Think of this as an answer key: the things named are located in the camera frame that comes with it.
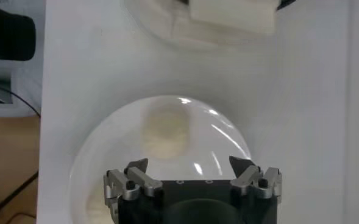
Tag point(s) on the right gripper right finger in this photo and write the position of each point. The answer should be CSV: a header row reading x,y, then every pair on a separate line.
x,y
244,179

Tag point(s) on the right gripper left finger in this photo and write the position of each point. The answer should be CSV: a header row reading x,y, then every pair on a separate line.
x,y
144,184

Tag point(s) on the white steamed baozi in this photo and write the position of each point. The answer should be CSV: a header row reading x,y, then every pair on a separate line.
x,y
165,134

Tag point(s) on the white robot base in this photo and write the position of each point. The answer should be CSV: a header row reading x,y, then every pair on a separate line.
x,y
8,36

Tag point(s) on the round white plate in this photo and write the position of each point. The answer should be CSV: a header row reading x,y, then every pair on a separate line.
x,y
121,146

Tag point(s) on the cream electric cooking pot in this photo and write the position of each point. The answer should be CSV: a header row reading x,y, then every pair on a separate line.
x,y
231,18

